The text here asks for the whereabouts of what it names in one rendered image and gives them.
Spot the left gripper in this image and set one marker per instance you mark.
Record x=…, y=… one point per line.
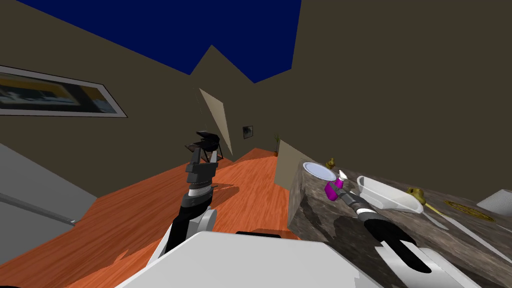
x=201, y=172

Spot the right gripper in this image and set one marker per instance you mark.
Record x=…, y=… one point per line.
x=347, y=196

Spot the purple spray bottle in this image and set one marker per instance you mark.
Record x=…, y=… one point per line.
x=332, y=190

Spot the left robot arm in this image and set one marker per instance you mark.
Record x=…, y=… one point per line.
x=188, y=216

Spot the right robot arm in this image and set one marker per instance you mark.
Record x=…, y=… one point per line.
x=396, y=236

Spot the black grill on stand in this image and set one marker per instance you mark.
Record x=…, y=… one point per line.
x=208, y=140

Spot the small gold ornament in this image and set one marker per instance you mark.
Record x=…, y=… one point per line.
x=330, y=163

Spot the white plate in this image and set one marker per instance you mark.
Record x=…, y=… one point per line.
x=319, y=171

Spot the white basin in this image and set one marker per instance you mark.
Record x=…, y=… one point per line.
x=390, y=196

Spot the gold faucet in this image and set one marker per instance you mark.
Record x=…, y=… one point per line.
x=418, y=194

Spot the potted plant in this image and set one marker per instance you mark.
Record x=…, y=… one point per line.
x=276, y=146

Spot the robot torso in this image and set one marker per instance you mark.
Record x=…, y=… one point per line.
x=248, y=264

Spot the gold round drain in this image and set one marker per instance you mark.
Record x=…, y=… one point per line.
x=470, y=210

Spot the white rounded box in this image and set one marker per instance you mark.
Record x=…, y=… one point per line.
x=498, y=203

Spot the grey cabinet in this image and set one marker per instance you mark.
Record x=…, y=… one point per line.
x=36, y=200

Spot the small dark wall picture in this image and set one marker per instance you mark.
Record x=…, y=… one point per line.
x=247, y=132

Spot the wide framed wall picture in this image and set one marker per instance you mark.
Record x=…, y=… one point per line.
x=52, y=95

